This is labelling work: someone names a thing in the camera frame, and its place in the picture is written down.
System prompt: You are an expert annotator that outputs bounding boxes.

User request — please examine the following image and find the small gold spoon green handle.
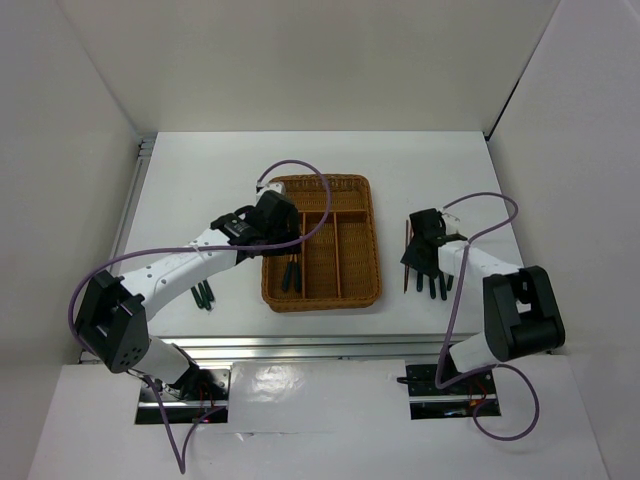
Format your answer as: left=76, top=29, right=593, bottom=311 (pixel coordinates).
left=293, top=254, right=302, bottom=293

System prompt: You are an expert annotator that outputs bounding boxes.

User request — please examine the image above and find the large gold spoon green handle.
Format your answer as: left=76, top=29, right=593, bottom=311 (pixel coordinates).
left=281, top=254, right=295, bottom=292

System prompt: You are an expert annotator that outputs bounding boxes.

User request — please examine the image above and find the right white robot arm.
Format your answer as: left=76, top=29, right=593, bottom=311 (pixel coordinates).
left=401, top=208, right=566, bottom=392

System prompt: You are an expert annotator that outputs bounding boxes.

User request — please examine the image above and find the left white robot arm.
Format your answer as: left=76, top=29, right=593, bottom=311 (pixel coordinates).
left=73, top=190, right=300, bottom=399

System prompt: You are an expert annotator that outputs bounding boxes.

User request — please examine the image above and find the brown chopstick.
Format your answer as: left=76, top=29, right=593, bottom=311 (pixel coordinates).
left=403, top=218, right=411, bottom=294

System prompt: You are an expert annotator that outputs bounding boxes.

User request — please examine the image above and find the wicker cutlery tray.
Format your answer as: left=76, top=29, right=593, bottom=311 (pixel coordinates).
left=262, top=174, right=382, bottom=313

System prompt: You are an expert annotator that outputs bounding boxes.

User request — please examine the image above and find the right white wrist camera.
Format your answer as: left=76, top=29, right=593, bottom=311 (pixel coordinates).
left=442, top=210, right=461, bottom=225

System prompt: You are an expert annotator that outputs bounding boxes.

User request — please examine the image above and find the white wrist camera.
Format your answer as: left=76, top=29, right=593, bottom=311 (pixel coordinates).
left=442, top=210, right=461, bottom=225
left=256, top=181, right=286, bottom=200

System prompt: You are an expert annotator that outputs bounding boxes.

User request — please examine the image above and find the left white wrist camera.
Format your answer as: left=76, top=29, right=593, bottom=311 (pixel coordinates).
left=256, top=181, right=286, bottom=200

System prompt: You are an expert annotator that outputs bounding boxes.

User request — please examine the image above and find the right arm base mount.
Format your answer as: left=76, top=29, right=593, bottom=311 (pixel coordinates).
left=396, top=364, right=501, bottom=420

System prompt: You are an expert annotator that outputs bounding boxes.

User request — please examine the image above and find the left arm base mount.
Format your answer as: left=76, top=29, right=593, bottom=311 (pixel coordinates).
left=135, top=366, right=231, bottom=425

